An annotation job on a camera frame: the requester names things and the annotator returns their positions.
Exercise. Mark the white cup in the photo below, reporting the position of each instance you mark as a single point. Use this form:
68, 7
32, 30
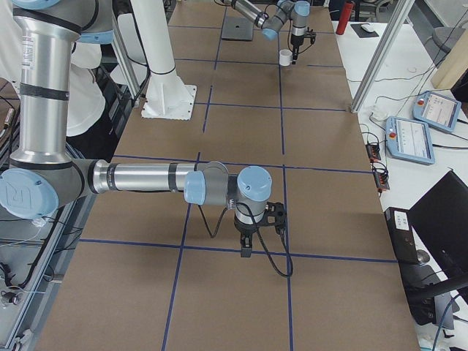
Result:
285, 57

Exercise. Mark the red cylinder bottle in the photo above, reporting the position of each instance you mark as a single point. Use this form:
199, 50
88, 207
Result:
345, 15

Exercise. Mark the black mouse pad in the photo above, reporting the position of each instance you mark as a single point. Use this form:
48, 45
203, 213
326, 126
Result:
361, 33

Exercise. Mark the white computer mouse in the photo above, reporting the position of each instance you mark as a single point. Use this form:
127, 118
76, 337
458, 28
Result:
367, 27

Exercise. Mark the far orange circuit board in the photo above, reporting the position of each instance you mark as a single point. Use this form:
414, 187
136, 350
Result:
373, 147

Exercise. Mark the orange circuit board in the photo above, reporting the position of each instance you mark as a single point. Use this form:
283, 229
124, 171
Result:
381, 176
373, 147

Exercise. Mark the near blue teach pendant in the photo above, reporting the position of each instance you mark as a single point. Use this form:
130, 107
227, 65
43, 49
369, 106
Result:
409, 140

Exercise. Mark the blue teach pendant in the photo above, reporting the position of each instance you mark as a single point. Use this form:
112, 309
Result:
438, 111
409, 140

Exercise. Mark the near orange circuit board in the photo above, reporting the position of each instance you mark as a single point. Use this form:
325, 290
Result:
381, 176

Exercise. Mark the black desktop box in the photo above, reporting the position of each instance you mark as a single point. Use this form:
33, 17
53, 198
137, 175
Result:
401, 235

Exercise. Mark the far blue teach pendant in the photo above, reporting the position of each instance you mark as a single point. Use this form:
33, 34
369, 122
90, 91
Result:
438, 111

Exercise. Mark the wooden beam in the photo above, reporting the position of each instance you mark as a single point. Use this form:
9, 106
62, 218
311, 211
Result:
453, 67

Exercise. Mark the black computer monitor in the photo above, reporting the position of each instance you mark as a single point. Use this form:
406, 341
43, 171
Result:
440, 220

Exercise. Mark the aluminium frame post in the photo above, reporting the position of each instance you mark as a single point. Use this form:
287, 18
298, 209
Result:
392, 30

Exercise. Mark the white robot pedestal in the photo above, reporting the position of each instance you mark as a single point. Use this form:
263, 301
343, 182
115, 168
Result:
167, 96

